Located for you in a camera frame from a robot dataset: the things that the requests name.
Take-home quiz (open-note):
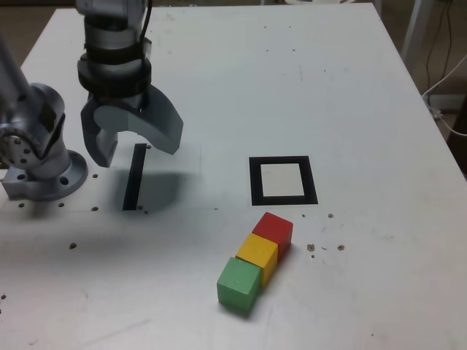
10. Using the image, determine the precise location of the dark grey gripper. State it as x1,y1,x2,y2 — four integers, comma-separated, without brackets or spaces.
80,84,185,168

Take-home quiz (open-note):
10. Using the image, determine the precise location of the red cube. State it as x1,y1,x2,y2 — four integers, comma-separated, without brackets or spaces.
251,211,294,263

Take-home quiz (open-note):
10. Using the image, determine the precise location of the yellow cube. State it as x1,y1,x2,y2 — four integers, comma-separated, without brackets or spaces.
236,233,279,289

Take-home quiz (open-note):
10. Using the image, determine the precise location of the green cube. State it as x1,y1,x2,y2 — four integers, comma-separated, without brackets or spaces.
216,256,263,312

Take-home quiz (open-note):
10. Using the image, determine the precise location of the black tape square outline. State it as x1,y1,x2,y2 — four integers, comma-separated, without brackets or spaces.
248,155,319,206

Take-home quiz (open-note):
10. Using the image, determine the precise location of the black tape strip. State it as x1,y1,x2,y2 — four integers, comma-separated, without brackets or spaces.
122,143,147,211

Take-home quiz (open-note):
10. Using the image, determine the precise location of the white metal frame leg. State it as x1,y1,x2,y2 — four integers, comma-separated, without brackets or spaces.
400,0,432,79

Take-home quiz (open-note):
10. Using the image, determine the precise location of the thin black hanging cable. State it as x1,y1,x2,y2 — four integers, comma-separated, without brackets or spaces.
425,1,448,94
444,1,455,72

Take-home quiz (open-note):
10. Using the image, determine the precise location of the white cable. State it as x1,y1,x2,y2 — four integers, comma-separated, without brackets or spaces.
421,53,467,138

